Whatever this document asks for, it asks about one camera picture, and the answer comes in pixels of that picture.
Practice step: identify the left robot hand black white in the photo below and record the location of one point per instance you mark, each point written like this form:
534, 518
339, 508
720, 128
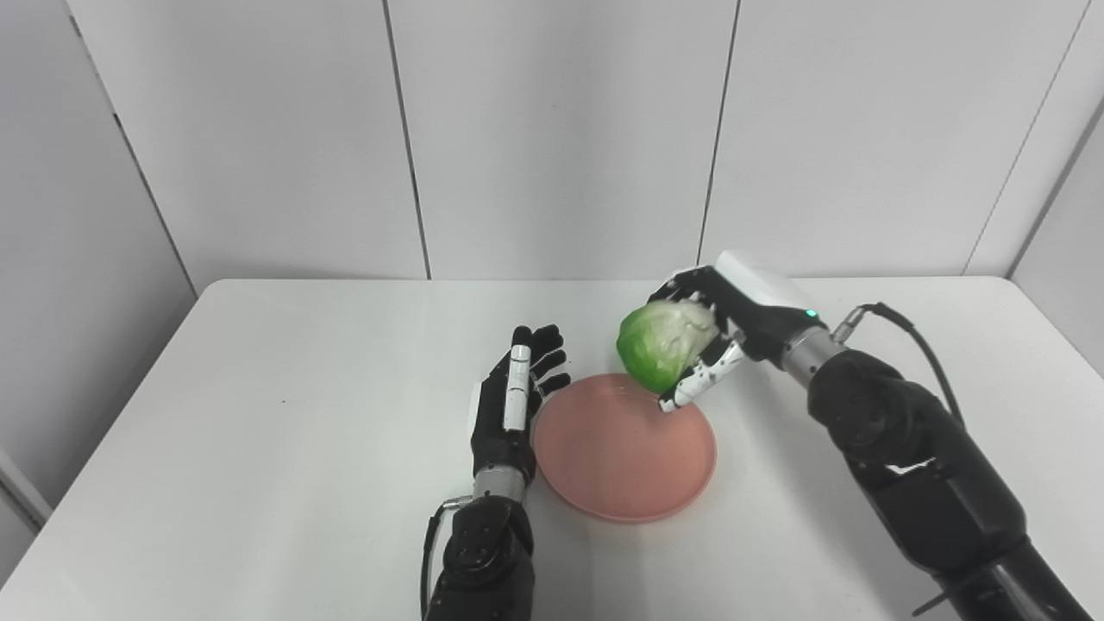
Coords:
514, 401

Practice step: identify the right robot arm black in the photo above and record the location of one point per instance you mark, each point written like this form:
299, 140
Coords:
927, 466

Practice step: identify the pink round plate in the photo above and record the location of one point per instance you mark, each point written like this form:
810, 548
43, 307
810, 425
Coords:
624, 447

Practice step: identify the green white cabbage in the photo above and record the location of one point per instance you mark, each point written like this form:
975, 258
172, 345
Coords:
666, 341

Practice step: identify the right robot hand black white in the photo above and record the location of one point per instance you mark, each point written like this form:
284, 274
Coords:
742, 319

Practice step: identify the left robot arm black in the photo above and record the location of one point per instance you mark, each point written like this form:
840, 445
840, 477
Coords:
483, 552

